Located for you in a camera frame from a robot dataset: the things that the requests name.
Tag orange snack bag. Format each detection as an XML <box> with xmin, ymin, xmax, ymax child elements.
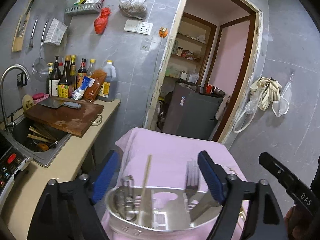
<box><xmin>84</xmin><ymin>69</ymin><xmax>107</xmax><ymax>103</ymax></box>

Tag cleaver knife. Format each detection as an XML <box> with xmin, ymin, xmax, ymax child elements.
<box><xmin>39</xmin><ymin>98</ymin><xmax>82</xmax><ymax>109</ymax></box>

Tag silver peeler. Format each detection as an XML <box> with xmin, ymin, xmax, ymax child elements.
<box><xmin>114</xmin><ymin>175</ymin><xmax>136</xmax><ymax>222</ymax></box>

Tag chrome faucet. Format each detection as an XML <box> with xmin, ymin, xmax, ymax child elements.
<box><xmin>1</xmin><ymin>63</ymin><xmax>30</xmax><ymax>134</ymax></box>

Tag dark soy sauce bottle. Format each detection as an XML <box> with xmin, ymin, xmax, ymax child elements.
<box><xmin>58</xmin><ymin>55</ymin><xmax>72</xmax><ymax>98</ymax></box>

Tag white wall socket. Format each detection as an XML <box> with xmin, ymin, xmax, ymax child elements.
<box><xmin>124</xmin><ymin>20</ymin><xmax>153</xmax><ymax>35</ymax></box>

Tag white hose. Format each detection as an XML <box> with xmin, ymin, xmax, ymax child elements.
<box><xmin>233</xmin><ymin>104</ymin><xmax>257</xmax><ymax>134</ymax></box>

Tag wooden knife holder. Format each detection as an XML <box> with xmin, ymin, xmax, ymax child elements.
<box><xmin>11</xmin><ymin>0</ymin><xmax>35</xmax><ymax>53</ymax></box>

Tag silver fork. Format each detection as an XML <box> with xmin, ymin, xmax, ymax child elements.
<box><xmin>184</xmin><ymin>160</ymin><xmax>200</xmax><ymax>204</ymax></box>

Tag wooden chopstick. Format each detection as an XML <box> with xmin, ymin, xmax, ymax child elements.
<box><xmin>138</xmin><ymin>154</ymin><xmax>152</xmax><ymax>228</ymax></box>

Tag hanging mesh bag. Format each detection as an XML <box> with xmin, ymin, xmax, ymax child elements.
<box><xmin>272</xmin><ymin>73</ymin><xmax>294</xmax><ymax>118</ymax></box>

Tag hanging rubber gloves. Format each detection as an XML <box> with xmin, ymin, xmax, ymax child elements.
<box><xmin>250</xmin><ymin>77</ymin><xmax>282</xmax><ymax>111</ymax></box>

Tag hanging bag of dried goods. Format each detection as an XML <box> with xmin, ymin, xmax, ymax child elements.
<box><xmin>119</xmin><ymin>0</ymin><xmax>148</xmax><ymax>20</ymax></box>

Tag wooden cutting board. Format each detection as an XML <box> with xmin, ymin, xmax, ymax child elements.
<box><xmin>24</xmin><ymin>96</ymin><xmax>104</xmax><ymax>137</ymax></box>

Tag grey mini fridge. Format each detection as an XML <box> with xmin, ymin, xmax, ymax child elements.
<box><xmin>161</xmin><ymin>83</ymin><xmax>223</xmax><ymax>140</ymax></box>

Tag red plastic bag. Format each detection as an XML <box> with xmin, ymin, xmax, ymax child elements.
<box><xmin>94</xmin><ymin>7</ymin><xmax>111</xmax><ymax>35</ymax></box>

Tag person's right hand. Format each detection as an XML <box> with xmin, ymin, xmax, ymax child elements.
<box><xmin>284</xmin><ymin>205</ymin><xmax>319</xmax><ymax>239</ymax></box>

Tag pink floral tablecloth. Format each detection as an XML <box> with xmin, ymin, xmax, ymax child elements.
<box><xmin>100</xmin><ymin>127</ymin><xmax>251</xmax><ymax>240</ymax></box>

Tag orange wall hook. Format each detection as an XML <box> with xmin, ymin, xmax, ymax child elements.
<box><xmin>158</xmin><ymin>27</ymin><xmax>168</xmax><ymax>38</ymax></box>

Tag induction cooker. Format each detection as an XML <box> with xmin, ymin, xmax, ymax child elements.
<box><xmin>0</xmin><ymin>144</ymin><xmax>33</xmax><ymax>211</ymax></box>

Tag grey wall shelf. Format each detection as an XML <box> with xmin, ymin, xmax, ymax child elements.
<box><xmin>65</xmin><ymin>3</ymin><xmax>103</xmax><ymax>16</ymax></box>

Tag hanging wire strainer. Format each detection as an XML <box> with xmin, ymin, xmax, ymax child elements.
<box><xmin>32</xmin><ymin>20</ymin><xmax>49</xmax><ymax>81</ymax></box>

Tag large oil jug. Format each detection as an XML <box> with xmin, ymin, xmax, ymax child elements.
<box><xmin>98</xmin><ymin>60</ymin><xmax>117</xmax><ymax>102</ymax></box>

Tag white plastic utensil caddy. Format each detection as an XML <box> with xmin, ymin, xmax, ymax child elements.
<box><xmin>105</xmin><ymin>187</ymin><xmax>222</xmax><ymax>239</ymax></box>

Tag white box on wall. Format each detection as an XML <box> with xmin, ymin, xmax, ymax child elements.
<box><xmin>44</xmin><ymin>18</ymin><xmax>67</xmax><ymax>46</ymax></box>

